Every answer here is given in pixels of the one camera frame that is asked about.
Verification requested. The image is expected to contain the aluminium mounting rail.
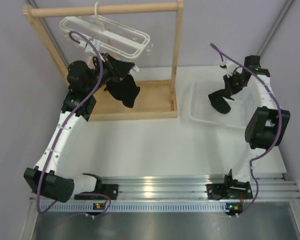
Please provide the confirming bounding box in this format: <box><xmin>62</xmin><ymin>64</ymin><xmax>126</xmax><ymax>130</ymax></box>
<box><xmin>40</xmin><ymin>175</ymin><xmax>300</xmax><ymax>214</ymax></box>

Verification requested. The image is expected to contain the white plastic clip hanger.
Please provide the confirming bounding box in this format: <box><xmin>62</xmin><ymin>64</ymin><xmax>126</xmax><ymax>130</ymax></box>
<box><xmin>59</xmin><ymin>2</ymin><xmax>153</xmax><ymax>63</ymax></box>

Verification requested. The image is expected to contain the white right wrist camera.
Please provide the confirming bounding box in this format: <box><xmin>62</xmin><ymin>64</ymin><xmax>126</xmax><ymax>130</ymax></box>
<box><xmin>219</xmin><ymin>61</ymin><xmax>237</xmax><ymax>76</ymax></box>

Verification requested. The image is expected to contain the wooden drying rack frame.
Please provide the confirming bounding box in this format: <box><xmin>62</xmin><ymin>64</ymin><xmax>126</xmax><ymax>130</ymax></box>
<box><xmin>22</xmin><ymin>0</ymin><xmax>184</xmax><ymax>121</ymax></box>

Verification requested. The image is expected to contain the black striped sock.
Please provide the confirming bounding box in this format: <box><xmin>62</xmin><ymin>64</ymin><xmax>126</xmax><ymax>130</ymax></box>
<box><xmin>104</xmin><ymin>81</ymin><xmax>122</xmax><ymax>101</ymax></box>

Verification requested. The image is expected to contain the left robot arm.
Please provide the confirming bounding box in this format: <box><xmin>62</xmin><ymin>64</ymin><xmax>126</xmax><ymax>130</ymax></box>
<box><xmin>23</xmin><ymin>53</ymin><xmax>140</xmax><ymax>203</ymax></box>

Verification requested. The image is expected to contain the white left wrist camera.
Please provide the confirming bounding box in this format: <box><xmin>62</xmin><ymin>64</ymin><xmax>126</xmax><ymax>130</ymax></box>
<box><xmin>78</xmin><ymin>39</ymin><xmax>102</xmax><ymax>56</ymax></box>

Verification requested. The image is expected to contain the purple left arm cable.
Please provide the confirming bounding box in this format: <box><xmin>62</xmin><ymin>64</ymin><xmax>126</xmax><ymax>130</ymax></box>
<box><xmin>36</xmin><ymin>30</ymin><xmax>113</xmax><ymax>221</ymax></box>

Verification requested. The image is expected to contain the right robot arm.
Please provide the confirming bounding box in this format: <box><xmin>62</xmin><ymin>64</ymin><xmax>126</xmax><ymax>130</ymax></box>
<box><xmin>218</xmin><ymin>55</ymin><xmax>291</xmax><ymax>199</ymax></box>

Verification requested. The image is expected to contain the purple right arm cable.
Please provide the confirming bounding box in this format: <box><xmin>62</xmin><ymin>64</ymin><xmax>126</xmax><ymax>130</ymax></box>
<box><xmin>209</xmin><ymin>42</ymin><xmax>283</xmax><ymax>218</ymax></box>

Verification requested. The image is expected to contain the white plastic basket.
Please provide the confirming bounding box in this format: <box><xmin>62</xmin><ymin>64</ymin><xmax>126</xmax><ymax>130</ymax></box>
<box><xmin>188</xmin><ymin>79</ymin><xmax>257</xmax><ymax>130</ymax></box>

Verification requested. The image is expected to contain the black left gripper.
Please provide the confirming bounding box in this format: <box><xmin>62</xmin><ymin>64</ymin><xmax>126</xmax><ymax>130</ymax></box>
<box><xmin>85</xmin><ymin>52</ymin><xmax>134</xmax><ymax>95</ymax></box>

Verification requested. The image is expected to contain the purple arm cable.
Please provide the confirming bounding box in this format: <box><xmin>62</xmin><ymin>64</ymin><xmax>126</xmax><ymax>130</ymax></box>
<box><xmin>36</xmin><ymin>30</ymin><xmax>113</xmax><ymax>221</ymax></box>
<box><xmin>209</xmin><ymin>42</ymin><xmax>283</xmax><ymax>218</ymax></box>

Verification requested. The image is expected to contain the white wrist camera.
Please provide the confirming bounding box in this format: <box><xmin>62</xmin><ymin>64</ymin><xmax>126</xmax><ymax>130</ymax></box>
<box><xmin>78</xmin><ymin>39</ymin><xmax>102</xmax><ymax>56</ymax></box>
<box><xmin>219</xmin><ymin>61</ymin><xmax>237</xmax><ymax>76</ymax></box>

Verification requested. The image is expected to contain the pink sock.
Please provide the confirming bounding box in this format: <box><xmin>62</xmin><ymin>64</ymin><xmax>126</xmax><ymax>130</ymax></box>
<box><xmin>85</xmin><ymin>39</ymin><xmax>113</xmax><ymax>68</ymax></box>

